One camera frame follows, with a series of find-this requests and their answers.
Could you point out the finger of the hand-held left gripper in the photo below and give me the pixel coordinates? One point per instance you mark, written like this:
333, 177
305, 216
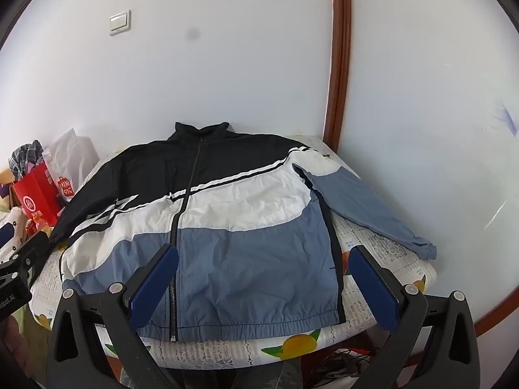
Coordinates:
5, 237
34, 251

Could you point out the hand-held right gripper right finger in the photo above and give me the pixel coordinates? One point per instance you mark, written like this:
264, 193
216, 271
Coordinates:
373, 287

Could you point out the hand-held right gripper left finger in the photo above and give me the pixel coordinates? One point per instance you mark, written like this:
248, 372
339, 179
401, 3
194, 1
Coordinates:
156, 287

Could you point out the black white blue jacket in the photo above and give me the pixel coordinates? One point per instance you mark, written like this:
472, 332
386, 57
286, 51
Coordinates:
243, 210

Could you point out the white dotted cloth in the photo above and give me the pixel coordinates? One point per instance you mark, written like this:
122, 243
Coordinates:
14, 221

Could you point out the orange cap drink bottle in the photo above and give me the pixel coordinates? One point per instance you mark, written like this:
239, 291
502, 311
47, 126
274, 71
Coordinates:
38, 225

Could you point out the red paper bag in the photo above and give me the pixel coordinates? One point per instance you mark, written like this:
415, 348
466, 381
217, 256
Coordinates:
36, 194

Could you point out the fruit print tablecloth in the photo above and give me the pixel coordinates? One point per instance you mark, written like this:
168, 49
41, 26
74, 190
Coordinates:
365, 231

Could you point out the dark plaid cloth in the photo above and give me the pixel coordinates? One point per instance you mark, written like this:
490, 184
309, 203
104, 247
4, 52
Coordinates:
26, 156

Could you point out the white plastic bag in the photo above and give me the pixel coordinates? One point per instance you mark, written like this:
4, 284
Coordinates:
75, 154

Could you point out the brown wooden baseboard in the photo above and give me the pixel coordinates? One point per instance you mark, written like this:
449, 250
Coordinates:
498, 316

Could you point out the brown wooden trim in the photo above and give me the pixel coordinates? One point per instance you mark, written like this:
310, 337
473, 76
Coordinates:
338, 48

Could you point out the white wall light switch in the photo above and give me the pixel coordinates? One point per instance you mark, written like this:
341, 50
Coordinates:
120, 22

